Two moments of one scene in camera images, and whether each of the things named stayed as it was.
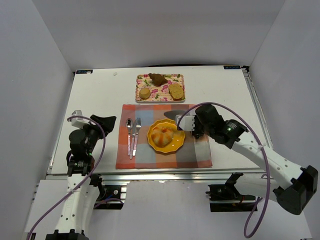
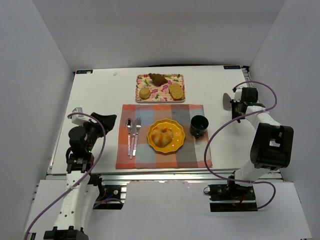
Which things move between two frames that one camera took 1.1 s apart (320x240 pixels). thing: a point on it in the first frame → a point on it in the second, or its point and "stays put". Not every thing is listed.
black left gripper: x=96 y=124 stays put
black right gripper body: x=197 y=126 → x=235 y=104
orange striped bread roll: x=162 y=136 stays put
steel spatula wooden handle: x=172 y=114 → x=226 y=100
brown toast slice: x=176 y=91 stays put
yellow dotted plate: x=177 y=140 stays put
